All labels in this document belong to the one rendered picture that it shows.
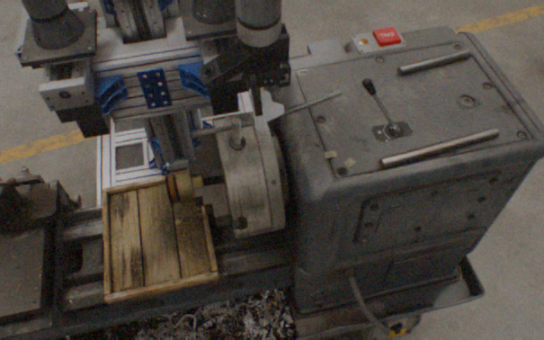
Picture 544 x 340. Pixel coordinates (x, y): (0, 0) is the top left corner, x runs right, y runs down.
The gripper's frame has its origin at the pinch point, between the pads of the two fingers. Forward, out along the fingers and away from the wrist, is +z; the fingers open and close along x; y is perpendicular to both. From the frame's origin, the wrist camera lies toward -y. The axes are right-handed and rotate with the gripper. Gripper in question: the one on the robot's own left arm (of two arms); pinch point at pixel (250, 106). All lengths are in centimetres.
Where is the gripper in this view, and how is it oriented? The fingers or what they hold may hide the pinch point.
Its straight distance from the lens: 99.4
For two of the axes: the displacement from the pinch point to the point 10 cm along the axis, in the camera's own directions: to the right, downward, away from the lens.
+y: 9.7, -2.1, 1.2
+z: 0.0, 5.0, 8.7
